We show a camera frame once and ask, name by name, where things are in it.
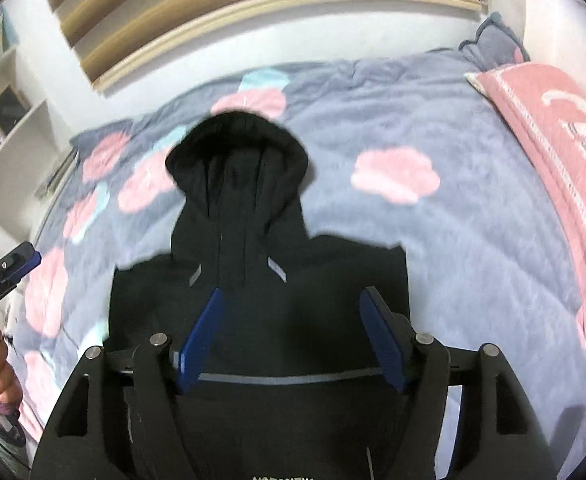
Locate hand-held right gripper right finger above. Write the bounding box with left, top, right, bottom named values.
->
left=359, top=286, right=560, bottom=480

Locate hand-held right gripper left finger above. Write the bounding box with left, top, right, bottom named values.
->
left=29, top=287, right=225, bottom=480

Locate black hoodie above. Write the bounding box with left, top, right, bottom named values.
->
left=107, top=110, right=411, bottom=480

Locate person's left hand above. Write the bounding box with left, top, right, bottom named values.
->
left=0, top=321, right=22, bottom=418

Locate stack of flat books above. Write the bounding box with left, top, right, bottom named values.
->
left=36, top=152, right=79, bottom=198

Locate grey floral blanket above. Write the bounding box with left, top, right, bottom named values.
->
left=3, top=57, right=586, bottom=480

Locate white bookshelf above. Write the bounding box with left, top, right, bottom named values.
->
left=0, top=5, right=79, bottom=221

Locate black box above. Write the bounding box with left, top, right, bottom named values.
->
left=0, top=85, right=26, bottom=136

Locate pink printed pillow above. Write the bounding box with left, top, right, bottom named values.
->
left=465, top=61, right=586, bottom=363

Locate grey pillow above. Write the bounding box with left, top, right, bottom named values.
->
left=460, top=11, right=528, bottom=68

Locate striped window blind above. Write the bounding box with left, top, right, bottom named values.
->
left=38, top=0, right=488, bottom=92

